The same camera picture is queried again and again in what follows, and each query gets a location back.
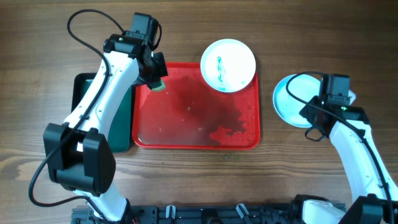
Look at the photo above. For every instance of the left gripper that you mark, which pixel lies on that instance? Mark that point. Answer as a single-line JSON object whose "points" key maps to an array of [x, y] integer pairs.
{"points": [[161, 70]]}

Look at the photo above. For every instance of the green sponge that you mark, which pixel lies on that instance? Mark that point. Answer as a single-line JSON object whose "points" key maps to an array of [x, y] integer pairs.
{"points": [[158, 86]]}

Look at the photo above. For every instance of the light blue plate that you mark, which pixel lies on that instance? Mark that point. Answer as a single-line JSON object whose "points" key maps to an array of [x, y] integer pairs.
{"points": [[286, 106]]}

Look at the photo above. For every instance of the red plastic tray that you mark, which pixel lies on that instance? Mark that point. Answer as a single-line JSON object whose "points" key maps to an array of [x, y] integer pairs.
{"points": [[189, 114]]}

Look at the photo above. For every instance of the white plate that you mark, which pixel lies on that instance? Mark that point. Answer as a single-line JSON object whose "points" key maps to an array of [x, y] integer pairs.
{"points": [[228, 65]]}

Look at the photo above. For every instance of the black tray with green water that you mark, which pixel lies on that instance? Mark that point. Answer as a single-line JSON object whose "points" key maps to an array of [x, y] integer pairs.
{"points": [[119, 137]]}

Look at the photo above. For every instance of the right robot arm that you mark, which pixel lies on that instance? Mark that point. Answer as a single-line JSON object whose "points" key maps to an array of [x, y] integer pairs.
{"points": [[348, 129]]}

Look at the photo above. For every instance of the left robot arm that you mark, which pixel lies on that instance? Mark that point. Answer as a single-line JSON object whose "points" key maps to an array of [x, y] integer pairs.
{"points": [[78, 156]]}

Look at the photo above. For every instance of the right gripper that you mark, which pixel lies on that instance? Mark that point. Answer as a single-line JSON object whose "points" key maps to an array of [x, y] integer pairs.
{"points": [[309, 113]]}

